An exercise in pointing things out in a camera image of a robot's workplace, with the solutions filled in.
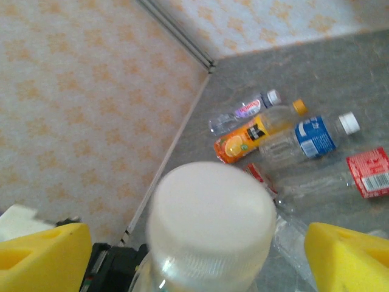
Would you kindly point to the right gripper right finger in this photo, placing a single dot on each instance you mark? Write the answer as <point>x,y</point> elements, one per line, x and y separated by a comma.
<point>346,264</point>

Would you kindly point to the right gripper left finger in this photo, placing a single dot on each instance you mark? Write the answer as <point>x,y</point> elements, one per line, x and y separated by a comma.
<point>42,261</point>

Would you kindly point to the clear bottle red label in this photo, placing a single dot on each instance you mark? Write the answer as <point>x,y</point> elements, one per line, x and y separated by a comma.
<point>367,171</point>

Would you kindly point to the clear bottle white label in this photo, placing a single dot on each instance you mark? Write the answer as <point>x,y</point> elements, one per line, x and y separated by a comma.
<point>261,178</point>

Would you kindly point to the clear bottle blue label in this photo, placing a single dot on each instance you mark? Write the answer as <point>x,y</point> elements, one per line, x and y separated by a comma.
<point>316,137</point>

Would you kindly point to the clear bottle green label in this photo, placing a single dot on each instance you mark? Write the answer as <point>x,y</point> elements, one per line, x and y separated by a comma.
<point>209,219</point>

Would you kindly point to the orange juice bottle yellow cap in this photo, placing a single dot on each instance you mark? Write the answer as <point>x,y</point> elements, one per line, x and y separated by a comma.
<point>240,143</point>

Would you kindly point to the clear bottle purple label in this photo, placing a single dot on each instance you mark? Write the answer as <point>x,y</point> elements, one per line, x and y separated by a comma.
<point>243,114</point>

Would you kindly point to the aluminium frame post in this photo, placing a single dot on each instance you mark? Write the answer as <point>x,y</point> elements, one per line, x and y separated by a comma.
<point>182,36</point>

